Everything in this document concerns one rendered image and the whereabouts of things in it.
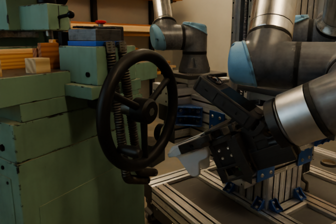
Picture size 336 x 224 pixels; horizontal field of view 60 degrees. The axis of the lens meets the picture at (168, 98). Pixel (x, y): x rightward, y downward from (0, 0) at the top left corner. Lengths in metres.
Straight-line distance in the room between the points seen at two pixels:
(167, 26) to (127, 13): 2.89
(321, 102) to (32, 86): 0.56
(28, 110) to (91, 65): 0.17
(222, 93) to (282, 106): 0.09
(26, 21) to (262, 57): 0.69
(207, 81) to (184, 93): 0.87
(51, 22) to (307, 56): 0.65
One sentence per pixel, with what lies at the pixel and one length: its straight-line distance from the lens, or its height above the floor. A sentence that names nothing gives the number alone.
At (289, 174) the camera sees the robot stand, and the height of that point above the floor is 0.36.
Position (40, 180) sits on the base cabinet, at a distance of 0.77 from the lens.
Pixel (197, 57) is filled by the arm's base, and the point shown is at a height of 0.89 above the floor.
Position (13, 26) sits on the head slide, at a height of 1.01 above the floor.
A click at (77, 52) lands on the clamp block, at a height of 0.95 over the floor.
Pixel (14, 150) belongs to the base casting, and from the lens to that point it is 0.71.
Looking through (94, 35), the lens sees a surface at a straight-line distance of 0.70.
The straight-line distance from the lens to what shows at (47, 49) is 0.81.
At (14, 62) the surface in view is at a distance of 0.86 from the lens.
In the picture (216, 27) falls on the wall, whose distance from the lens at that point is 4.38.
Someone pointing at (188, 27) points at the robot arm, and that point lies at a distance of 1.36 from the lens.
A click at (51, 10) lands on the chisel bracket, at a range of 0.87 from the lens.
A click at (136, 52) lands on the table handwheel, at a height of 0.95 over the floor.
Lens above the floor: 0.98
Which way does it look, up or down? 12 degrees down
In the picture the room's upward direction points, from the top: straight up
